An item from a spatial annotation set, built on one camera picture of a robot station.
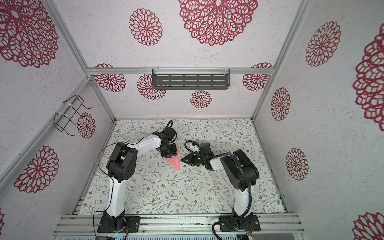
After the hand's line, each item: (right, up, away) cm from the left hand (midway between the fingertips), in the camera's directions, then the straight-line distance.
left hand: (173, 158), depth 100 cm
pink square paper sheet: (+1, 0, -3) cm, 3 cm away
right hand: (+6, +1, -8) cm, 10 cm away
